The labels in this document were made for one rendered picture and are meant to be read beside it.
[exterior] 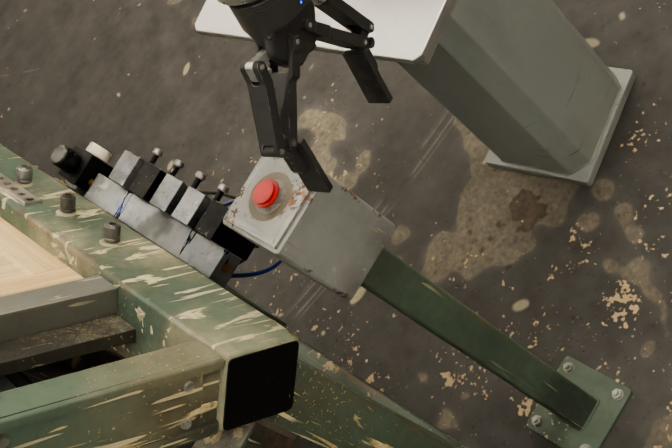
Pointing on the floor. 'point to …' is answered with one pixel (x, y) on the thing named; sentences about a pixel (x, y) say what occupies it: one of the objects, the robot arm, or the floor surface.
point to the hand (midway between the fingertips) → (347, 136)
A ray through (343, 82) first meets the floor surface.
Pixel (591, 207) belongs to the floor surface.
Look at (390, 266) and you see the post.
